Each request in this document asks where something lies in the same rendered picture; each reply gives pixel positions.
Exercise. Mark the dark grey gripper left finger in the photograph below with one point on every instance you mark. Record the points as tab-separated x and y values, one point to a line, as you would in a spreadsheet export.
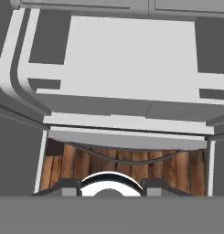
69	186

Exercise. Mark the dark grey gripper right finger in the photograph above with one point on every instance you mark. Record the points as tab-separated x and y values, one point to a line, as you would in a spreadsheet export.
154	186

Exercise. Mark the white and black round thing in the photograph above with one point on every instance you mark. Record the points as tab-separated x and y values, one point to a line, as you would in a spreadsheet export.
110	182

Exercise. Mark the grey cupboard door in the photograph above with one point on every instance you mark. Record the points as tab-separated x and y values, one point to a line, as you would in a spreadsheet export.
86	3
189	5

